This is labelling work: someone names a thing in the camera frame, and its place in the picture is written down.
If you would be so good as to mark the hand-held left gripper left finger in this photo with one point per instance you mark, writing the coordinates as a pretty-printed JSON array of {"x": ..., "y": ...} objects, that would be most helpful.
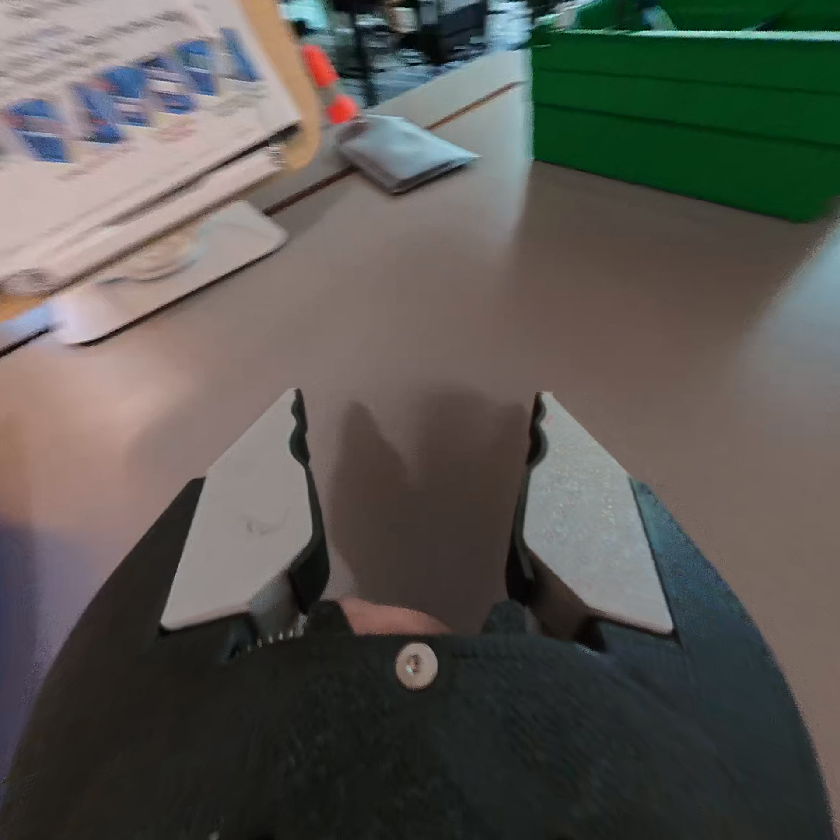
[{"x": 243, "y": 525}]

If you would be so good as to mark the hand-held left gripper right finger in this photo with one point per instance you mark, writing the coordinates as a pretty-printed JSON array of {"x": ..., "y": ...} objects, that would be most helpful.
[{"x": 584, "y": 531}]

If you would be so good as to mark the green plastic bin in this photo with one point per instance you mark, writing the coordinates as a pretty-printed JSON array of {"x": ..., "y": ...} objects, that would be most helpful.
[{"x": 689, "y": 118}]

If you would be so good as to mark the person's left hand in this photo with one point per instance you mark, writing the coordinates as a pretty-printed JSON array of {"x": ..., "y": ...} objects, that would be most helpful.
[{"x": 394, "y": 620}]

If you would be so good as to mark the silver grey pouch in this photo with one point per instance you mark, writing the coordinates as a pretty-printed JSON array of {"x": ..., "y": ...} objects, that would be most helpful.
[{"x": 407, "y": 154}]

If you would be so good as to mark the printed instruction sheet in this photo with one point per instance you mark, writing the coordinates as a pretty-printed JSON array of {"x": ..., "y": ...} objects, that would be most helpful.
[{"x": 98, "y": 118}]

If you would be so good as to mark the orange traffic cone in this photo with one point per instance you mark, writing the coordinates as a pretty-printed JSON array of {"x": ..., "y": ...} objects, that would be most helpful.
[{"x": 325, "y": 72}]

